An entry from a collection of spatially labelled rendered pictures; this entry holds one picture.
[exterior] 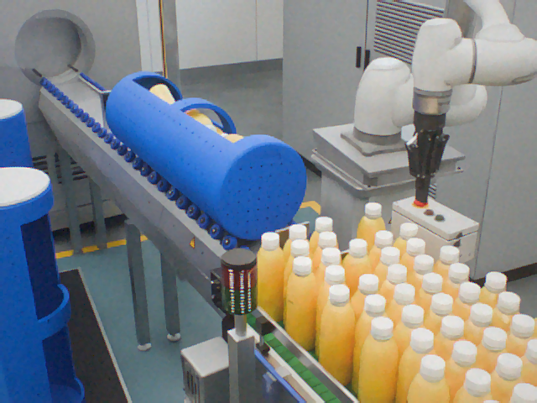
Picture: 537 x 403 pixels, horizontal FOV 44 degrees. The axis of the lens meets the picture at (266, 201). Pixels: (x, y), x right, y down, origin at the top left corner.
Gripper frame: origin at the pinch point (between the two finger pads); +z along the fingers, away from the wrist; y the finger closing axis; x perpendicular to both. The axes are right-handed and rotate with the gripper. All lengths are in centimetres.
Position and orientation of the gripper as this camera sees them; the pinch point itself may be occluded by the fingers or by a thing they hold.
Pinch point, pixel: (422, 188)
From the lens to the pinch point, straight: 171.1
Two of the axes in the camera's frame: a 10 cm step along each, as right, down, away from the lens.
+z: 0.0, 9.0, 4.3
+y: 8.6, -2.3, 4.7
